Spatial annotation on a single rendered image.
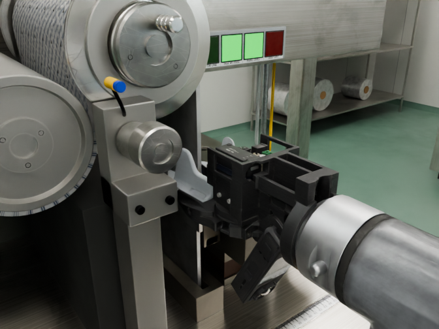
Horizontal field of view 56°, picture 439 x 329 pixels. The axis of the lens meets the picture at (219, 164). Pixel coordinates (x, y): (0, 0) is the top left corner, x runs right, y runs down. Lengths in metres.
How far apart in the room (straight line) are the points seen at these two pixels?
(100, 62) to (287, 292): 0.41
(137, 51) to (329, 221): 0.21
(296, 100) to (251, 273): 0.97
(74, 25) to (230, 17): 0.54
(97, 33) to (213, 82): 3.45
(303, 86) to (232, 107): 2.73
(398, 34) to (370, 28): 4.23
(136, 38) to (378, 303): 0.28
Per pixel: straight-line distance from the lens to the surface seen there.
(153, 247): 0.43
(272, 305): 0.60
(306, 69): 1.31
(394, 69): 5.50
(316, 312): 0.60
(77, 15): 0.38
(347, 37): 1.16
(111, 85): 0.32
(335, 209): 0.32
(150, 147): 0.33
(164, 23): 0.37
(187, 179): 0.44
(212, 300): 0.56
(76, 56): 0.38
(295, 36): 1.01
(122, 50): 0.37
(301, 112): 1.33
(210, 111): 3.85
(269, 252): 0.37
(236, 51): 0.89
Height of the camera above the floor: 1.30
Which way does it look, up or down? 23 degrees down
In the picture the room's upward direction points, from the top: straight up
